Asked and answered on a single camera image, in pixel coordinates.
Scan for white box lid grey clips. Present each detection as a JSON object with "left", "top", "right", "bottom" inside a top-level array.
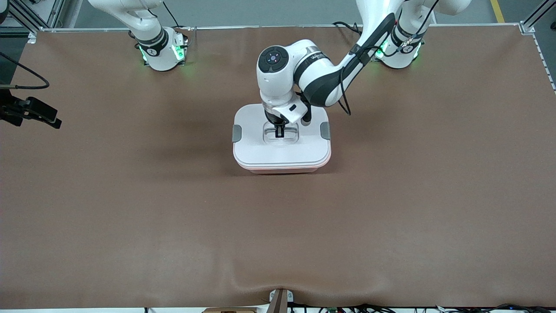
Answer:
[{"left": 232, "top": 103, "right": 332, "bottom": 171}]

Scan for pink plastic storage box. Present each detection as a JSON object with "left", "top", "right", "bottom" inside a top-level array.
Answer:
[{"left": 235, "top": 150, "right": 332, "bottom": 175}]

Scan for brown table mat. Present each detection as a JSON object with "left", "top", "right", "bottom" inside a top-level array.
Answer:
[{"left": 0, "top": 25, "right": 556, "bottom": 310}]

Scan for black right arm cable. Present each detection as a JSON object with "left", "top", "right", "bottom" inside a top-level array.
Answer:
[{"left": 0, "top": 52, "right": 50, "bottom": 90}]

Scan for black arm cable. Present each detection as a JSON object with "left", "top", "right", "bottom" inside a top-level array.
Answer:
[
  {"left": 0, "top": 52, "right": 50, "bottom": 90},
  {"left": 339, "top": 13, "right": 396, "bottom": 116}
]

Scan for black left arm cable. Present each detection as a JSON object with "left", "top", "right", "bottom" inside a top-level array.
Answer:
[{"left": 339, "top": 13, "right": 396, "bottom": 116}]

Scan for aluminium frame with diagonal struts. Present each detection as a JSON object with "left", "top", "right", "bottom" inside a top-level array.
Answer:
[{"left": 0, "top": 0, "right": 66, "bottom": 33}]

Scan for black left base cable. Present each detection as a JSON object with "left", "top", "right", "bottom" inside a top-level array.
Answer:
[{"left": 332, "top": 21, "right": 363, "bottom": 36}]

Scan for black base cable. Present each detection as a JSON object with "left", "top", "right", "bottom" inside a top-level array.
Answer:
[
  {"left": 163, "top": 0, "right": 192, "bottom": 32},
  {"left": 332, "top": 21, "right": 363, "bottom": 36}
]

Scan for black right base cable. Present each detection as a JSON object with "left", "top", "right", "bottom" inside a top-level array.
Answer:
[{"left": 163, "top": 0, "right": 192, "bottom": 32}]

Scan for brown camera mount post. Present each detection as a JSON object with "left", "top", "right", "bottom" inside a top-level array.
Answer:
[{"left": 268, "top": 288, "right": 294, "bottom": 313}]

